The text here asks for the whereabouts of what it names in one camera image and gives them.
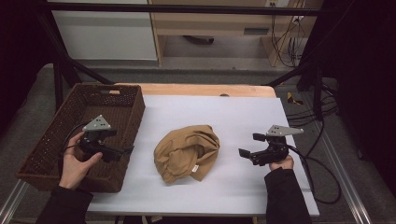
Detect black floor cables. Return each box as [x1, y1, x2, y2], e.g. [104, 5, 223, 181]
[286, 83, 341, 126]

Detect person's left hand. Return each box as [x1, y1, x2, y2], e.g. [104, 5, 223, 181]
[58, 131, 104, 191]

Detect person's right hand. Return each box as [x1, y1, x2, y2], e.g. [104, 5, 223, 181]
[269, 154, 295, 172]

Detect black metal frame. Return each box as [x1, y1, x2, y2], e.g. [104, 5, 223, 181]
[36, 1, 326, 122]

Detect dark object under desk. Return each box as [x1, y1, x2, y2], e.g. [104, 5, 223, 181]
[182, 35, 216, 46]

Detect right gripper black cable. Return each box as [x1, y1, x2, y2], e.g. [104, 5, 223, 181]
[286, 144, 343, 205]

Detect yellow and black tape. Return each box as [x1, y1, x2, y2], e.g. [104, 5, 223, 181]
[286, 91, 304, 105]

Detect tan cloth garment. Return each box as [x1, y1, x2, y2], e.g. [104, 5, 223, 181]
[153, 124, 220, 185]

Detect bundle of black cables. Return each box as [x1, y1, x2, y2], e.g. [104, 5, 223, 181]
[270, 12, 307, 68]

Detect brown wicker basket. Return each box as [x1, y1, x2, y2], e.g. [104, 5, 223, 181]
[15, 82, 147, 194]

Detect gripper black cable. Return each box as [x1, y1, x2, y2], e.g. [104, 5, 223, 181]
[286, 144, 343, 205]
[59, 123, 89, 157]

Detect aluminium rail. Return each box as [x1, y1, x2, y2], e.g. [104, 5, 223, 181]
[306, 102, 373, 224]
[0, 179, 30, 224]

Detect wooden table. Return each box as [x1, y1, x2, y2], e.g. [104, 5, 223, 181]
[114, 82, 277, 98]

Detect light wooden desk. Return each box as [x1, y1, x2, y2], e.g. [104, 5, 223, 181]
[148, 0, 325, 68]

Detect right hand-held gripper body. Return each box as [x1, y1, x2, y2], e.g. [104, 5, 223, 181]
[248, 124, 304, 166]

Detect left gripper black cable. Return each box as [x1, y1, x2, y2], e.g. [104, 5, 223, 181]
[59, 123, 89, 157]

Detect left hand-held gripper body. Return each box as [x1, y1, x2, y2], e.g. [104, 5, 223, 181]
[78, 114, 112, 157]

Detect white cabinet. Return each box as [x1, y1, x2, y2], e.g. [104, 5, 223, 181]
[50, 0, 158, 62]

